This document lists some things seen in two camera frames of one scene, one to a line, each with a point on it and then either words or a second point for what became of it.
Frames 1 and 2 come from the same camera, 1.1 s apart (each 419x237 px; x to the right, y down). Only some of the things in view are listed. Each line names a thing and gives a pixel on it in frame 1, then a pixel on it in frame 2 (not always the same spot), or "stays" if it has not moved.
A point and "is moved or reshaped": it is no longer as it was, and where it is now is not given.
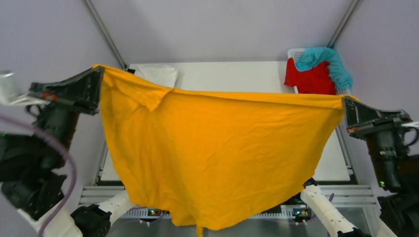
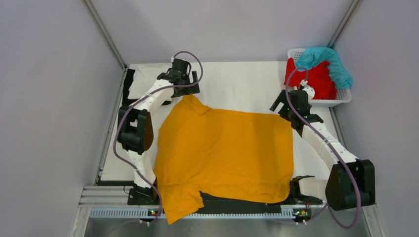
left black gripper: [82, 91] -> [180, 93]
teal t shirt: [308, 58] stays
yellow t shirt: [211, 159] is moved or reshaped
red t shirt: [314, 81] stays
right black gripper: [360, 118] -> [281, 98]
